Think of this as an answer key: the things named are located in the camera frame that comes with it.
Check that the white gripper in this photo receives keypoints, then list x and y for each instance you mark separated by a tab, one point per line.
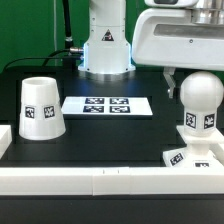
180	34

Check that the white lamp bulb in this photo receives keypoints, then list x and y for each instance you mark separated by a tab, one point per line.
201	94

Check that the white lamp base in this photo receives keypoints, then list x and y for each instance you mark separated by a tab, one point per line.
197	153

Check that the white lamp shade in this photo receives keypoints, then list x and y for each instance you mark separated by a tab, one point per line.
41	117

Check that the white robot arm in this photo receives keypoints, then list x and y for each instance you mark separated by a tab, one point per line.
107	52

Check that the white marker plate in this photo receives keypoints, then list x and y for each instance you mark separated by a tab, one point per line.
134	106

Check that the white right fence rail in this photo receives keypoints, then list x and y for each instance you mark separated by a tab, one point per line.
218	150

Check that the white fence rail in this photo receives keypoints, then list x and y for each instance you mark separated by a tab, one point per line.
218	150
110	181
5	138

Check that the white front fence rail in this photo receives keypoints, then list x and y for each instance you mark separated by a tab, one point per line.
110	181

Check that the white left fence rail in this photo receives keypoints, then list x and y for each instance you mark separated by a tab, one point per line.
5	138

